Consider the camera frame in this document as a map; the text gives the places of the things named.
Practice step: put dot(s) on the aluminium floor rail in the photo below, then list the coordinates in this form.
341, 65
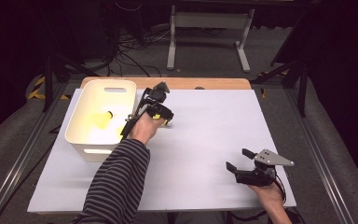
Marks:
18, 158
320, 155

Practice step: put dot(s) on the yellow black floor tape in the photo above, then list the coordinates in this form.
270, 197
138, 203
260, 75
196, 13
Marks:
38, 82

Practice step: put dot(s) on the white metal stand frame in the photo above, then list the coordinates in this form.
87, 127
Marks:
209, 20

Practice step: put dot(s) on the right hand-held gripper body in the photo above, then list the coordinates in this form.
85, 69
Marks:
259, 176

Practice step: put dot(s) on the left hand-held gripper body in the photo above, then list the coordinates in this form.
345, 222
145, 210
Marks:
155, 97

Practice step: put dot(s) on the person's right hand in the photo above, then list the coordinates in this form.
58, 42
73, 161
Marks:
268, 196

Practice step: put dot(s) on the black tripod stand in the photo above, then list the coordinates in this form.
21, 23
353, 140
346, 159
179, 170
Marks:
303, 90
48, 81

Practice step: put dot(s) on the white plastic basket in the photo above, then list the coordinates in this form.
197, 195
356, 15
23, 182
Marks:
90, 99

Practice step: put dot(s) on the white table cover board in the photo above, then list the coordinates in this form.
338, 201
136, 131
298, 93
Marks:
205, 180

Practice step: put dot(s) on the person's left hand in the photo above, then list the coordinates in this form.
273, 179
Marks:
144, 129

